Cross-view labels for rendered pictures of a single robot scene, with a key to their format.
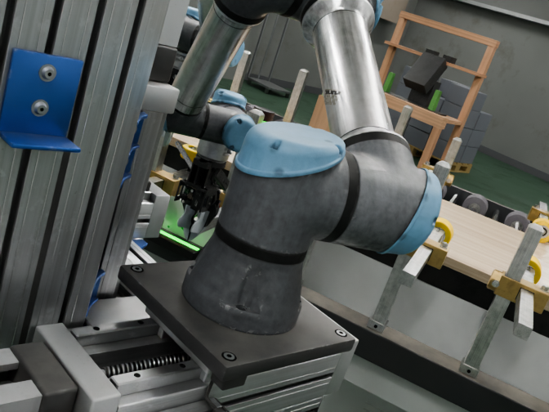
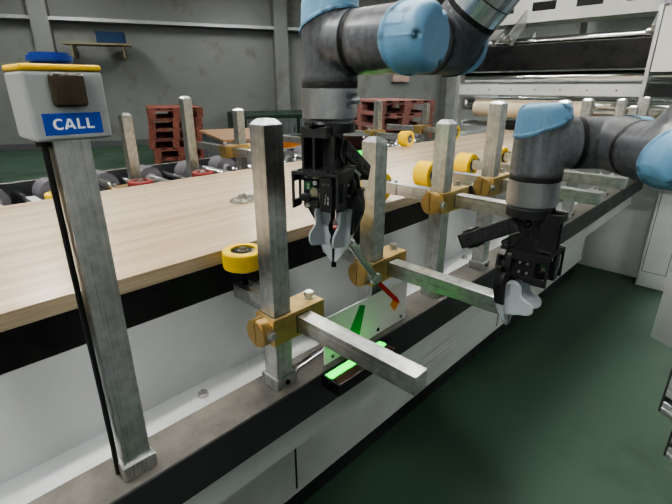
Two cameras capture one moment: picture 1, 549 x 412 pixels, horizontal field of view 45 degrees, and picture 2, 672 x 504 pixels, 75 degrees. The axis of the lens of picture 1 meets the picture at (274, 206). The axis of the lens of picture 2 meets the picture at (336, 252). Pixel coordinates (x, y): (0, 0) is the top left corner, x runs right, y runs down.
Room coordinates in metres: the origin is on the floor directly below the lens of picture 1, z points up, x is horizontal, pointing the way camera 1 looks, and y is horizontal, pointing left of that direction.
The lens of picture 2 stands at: (1.41, 0.90, 1.20)
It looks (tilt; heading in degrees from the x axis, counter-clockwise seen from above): 21 degrees down; 297
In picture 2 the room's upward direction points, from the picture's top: straight up
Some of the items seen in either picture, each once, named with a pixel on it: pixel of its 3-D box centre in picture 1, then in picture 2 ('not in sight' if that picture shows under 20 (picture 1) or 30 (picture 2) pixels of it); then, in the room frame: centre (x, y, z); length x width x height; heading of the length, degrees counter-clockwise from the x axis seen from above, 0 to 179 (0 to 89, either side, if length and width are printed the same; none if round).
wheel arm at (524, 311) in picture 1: (524, 294); (536, 171); (1.48, -0.63, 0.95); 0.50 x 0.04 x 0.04; 163
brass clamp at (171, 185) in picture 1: (158, 179); (286, 319); (1.79, 0.34, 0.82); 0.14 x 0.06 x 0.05; 73
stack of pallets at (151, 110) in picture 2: not in sight; (175, 134); (7.30, -4.59, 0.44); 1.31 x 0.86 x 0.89; 140
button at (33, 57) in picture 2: not in sight; (50, 62); (1.88, 0.61, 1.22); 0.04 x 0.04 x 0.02
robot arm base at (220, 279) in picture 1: (252, 266); not in sight; (0.76, 0.00, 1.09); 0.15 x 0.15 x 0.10
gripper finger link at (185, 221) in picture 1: (185, 221); (515, 306); (1.44, 0.19, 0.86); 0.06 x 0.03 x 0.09; 163
